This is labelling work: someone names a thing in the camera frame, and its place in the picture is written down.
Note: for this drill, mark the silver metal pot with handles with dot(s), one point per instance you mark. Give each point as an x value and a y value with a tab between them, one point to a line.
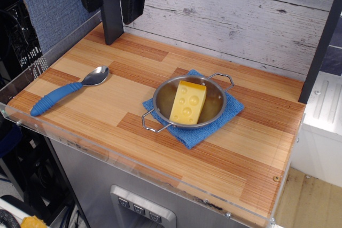
217	85

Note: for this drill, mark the clear acrylic table guard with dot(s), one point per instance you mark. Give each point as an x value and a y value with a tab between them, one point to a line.
233	177

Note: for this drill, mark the silver dispenser button panel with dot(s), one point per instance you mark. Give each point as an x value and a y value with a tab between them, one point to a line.
133	210

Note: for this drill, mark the blue folded cloth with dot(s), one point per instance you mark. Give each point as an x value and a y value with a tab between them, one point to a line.
191	138

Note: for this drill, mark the dark grey left post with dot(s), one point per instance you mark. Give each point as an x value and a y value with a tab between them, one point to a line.
112	20

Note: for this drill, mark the black equipment rack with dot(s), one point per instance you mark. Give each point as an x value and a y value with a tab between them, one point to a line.
19	42

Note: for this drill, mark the white appliance on right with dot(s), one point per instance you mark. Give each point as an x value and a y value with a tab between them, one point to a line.
317	151

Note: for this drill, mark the yellow toy cheese wedge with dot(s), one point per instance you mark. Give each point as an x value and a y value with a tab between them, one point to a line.
188	103

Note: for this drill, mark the yellow object bottom left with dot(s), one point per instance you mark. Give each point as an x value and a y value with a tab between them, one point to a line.
32	222

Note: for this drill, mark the dark grey post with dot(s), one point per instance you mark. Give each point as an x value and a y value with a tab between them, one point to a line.
321	50
112	20

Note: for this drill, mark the blue fabric panel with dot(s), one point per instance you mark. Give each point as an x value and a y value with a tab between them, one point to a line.
55	20

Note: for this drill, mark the blue handled metal spoon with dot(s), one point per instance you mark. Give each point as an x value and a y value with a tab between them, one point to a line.
96	77

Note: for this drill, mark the dark grey right post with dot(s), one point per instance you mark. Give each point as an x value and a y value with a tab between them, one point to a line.
321	50

